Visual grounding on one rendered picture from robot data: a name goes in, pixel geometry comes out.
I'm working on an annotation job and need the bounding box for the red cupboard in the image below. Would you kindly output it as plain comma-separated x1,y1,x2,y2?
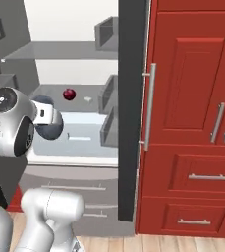
5,184,25,214

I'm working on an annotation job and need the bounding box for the pale fridge crisper drawer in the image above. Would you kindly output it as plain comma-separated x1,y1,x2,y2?
30,111,119,159

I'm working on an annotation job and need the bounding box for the silver freezer drawer handle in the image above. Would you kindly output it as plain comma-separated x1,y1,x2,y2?
84,203,119,210
82,212,109,219
40,182,107,192

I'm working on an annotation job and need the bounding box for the dark grey fridge door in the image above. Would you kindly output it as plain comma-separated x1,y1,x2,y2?
117,0,150,223
0,0,41,211

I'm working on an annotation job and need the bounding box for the red drawer front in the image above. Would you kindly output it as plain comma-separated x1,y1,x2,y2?
139,144,225,200
136,196,225,239

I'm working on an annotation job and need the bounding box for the silver fridge door handle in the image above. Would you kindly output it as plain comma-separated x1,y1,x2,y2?
139,62,158,153

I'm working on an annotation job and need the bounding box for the grey glass fridge shelf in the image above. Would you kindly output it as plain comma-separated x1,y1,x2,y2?
0,40,119,62
29,84,119,115

